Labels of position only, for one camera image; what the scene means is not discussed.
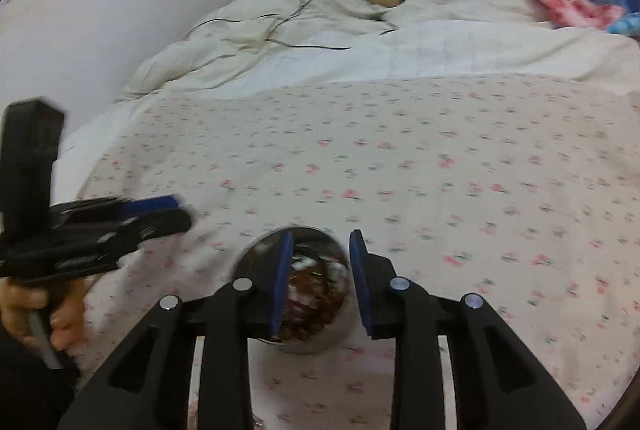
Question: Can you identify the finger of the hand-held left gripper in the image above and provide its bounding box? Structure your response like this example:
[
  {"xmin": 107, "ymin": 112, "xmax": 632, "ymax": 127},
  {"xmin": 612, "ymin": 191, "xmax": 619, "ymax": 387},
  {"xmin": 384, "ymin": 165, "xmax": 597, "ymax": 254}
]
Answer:
[
  {"xmin": 50, "ymin": 194, "xmax": 187, "ymax": 224},
  {"xmin": 54, "ymin": 209, "xmax": 195, "ymax": 252}
]

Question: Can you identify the person's left hand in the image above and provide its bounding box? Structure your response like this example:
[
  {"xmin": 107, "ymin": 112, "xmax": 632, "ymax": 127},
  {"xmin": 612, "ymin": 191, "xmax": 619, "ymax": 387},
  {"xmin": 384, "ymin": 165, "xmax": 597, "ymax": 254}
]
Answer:
[{"xmin": 0, "ymin": 275, "xmax": 98, "ymax": 356}]

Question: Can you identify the white striped quilt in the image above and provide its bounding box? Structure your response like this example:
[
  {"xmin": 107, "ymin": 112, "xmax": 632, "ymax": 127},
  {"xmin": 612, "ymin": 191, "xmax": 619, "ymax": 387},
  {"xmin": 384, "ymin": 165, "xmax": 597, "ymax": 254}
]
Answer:
[{"xmin": 52, "ymin": 0, "xmax": 640, "ymax": 171}]

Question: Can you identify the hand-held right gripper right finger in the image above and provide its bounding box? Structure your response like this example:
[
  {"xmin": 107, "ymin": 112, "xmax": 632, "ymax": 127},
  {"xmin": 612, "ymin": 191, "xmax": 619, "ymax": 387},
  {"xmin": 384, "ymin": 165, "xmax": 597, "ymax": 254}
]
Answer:
[{"xmin": 348, "ymin": 229, "xmax": 587, "ymax": 430}]

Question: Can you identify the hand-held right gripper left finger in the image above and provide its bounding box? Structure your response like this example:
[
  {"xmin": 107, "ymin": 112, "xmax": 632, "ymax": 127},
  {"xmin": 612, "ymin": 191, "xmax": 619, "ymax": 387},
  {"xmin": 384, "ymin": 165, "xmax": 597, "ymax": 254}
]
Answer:
[{"xmin": 57, "ymin": 230, "xmax": 296, "ymax": 430}]

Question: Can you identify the cherry print bedsheet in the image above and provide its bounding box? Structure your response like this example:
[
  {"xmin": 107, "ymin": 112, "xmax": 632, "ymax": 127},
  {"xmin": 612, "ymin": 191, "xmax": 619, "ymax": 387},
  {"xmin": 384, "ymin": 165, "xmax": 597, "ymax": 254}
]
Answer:
[{"xmin": 50, "ymin": 75, "xmax": 640, "ymax": 430}]

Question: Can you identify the light blue cloth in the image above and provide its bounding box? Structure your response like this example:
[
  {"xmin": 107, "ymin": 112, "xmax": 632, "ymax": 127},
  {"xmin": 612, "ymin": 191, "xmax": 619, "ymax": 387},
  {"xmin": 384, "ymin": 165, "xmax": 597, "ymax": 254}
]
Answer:
[{"xmin": 607, "ymin": 11, "xmax": 640, "ymax": 36}]

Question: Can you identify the thin black cable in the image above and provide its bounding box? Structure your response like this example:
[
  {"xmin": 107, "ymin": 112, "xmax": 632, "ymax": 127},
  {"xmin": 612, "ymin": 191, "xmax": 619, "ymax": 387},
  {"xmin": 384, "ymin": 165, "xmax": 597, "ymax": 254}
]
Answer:
[{"xmin": 185, "ymin": 0, "xmax": 396, "ymax": 53}]

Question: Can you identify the round metal tin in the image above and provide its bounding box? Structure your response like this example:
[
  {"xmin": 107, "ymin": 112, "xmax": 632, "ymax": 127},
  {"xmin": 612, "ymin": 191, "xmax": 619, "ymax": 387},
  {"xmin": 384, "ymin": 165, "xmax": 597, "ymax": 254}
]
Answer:
[{"xmin": 227, "ymin": 226, "xmax": 358, "ymax": 356}]

